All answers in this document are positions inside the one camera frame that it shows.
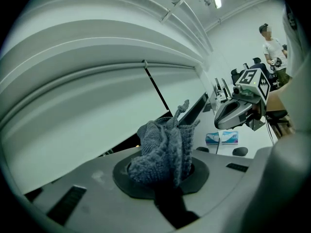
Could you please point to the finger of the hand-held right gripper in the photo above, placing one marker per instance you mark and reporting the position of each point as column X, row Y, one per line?
column 226, row 120

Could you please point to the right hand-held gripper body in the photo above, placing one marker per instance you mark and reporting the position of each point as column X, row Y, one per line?
column 249, row 78

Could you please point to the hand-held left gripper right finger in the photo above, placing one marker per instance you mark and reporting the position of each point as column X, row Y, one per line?
column 223, row 178

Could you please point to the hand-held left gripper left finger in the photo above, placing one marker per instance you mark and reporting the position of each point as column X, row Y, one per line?
column 97, row 203

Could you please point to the curved black monitor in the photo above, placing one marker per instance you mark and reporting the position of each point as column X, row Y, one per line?
column 194, row 108

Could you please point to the blue knitted cloth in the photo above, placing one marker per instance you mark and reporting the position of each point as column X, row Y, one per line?
column 160, row 149

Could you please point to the large curved monitor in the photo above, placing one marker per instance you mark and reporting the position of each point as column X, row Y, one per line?
column 73, row 120

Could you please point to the blue white tissue pack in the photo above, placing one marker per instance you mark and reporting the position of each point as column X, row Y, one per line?
column 229, row 137

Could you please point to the black computer mouse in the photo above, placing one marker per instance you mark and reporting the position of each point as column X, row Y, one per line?
column 240, row 151

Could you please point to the white roller blind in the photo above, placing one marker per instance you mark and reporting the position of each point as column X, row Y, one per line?
column 177, row 86

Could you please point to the white pipe hanger bracket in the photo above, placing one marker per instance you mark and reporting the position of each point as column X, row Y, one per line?
column 177, row 6

